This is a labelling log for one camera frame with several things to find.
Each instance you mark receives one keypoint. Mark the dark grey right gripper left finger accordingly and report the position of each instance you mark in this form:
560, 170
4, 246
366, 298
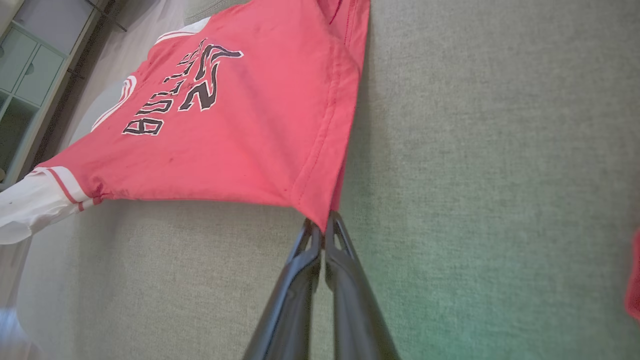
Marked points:
290, 310

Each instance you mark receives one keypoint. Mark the pale green media cabinet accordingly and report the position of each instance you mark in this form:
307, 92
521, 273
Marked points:
30, 75

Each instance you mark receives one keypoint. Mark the red shorts with white stripes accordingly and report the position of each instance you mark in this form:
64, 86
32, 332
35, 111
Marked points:
634, 280

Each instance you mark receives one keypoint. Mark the red jersey with white sleeves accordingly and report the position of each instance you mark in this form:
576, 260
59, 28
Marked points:
250, 125

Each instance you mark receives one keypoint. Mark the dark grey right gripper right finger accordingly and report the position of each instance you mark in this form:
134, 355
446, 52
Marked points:
355, 315

